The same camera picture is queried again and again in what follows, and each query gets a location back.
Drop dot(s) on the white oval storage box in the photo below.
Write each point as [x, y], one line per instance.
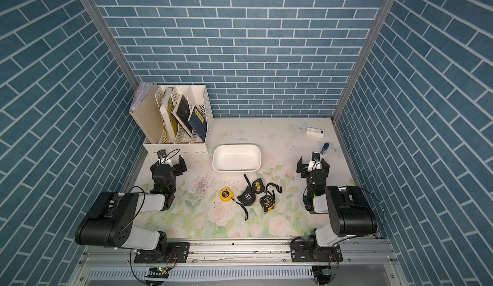
[237, 158]

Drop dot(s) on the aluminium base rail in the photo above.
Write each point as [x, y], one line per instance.
[363, 261]

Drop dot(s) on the white perforated file organizer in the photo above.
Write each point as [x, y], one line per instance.
[196, 96]

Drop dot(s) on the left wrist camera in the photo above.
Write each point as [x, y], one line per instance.
[163, 158]

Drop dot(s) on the yellow round tape measure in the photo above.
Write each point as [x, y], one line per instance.
[226, 194]

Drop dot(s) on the beige file folder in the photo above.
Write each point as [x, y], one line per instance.
[145, 111]

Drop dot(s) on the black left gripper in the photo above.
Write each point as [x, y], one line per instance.
[176, 166]

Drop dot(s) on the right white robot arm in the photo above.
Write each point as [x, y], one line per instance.
[349, 212]

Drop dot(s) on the black yellow tape measure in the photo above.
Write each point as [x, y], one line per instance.
[268, 201]

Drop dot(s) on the dark blue book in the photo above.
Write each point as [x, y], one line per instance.
[198, 123]

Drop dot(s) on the white rectangular device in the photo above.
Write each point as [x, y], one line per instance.
[315, 132]

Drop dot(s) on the small black round tape measure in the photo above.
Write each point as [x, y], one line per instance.
[259, 187]

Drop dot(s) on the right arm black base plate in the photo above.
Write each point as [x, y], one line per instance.
[302, 251]

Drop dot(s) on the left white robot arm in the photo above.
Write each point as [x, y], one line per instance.
[110, 220]

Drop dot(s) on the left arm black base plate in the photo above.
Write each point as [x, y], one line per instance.
[171, 253]

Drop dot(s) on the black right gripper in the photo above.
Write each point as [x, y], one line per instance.
[304, 168]

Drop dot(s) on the white yellow-edged book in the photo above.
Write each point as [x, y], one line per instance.
[170, 123]

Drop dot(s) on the black worn-page book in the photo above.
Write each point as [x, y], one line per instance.
[182, 113]

